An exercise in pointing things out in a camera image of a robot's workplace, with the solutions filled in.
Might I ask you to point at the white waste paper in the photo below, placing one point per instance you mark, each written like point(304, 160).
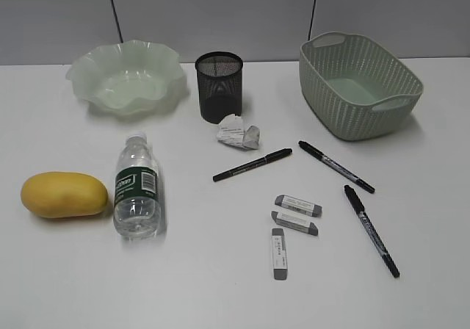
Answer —
point(232, 132)

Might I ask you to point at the clear water bottle green label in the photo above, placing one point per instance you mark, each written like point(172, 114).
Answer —
point(137, 205)

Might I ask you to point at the yellow mango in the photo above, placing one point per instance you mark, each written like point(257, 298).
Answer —
point(55, 195)

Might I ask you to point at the black marker pen left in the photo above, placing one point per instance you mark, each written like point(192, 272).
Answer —
point(265, 160)

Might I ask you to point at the black marker pen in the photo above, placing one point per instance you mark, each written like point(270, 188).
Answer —
point(265, 160)
point(317, 154)
point(370, 230)

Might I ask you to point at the black marker pen middle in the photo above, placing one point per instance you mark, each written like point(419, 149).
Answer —
point(317, 154)

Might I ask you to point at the black mesh pen holder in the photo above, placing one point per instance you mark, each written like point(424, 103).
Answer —
point(219, 76)

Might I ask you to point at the grey white eraser middle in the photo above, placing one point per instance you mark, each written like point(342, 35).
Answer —
point(294, 223)

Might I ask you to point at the grey white eraser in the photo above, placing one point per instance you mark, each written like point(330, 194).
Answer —
point(294, 223)
point(297, 205)
point(279, 258)

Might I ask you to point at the grey white eraser top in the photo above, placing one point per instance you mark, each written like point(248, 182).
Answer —
point(297, 205)

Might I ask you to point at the grey white eraser bottom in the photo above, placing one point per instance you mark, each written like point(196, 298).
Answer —
point(279, 258)

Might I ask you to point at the pale green wavy glass plate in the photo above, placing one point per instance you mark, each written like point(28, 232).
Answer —
point(128, 78)

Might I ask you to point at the black marker pen right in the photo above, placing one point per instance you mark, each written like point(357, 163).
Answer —
point(370, 230)

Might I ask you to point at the pale green plastic basket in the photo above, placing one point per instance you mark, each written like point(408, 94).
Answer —
point(356, 88)

